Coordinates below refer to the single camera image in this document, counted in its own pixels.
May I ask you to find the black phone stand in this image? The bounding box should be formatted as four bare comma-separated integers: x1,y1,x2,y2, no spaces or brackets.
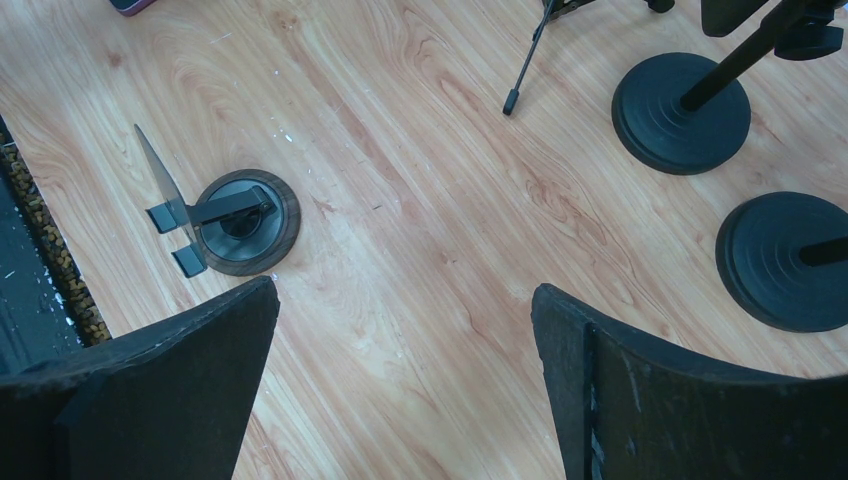
611,1,847,175
715,191,847,333

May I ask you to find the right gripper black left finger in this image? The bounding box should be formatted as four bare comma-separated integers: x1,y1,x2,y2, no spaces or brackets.
1,277,280,479

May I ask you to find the grey round stand base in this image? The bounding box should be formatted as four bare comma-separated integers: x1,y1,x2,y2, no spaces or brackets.
134,125,301,278

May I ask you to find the black smartphone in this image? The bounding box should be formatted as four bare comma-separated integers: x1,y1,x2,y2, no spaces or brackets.
110,0,156,17

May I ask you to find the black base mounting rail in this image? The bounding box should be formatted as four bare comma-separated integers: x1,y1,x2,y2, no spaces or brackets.
1,124,112,375

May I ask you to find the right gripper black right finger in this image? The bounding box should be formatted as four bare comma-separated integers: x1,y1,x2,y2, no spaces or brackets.
531,284,847,479

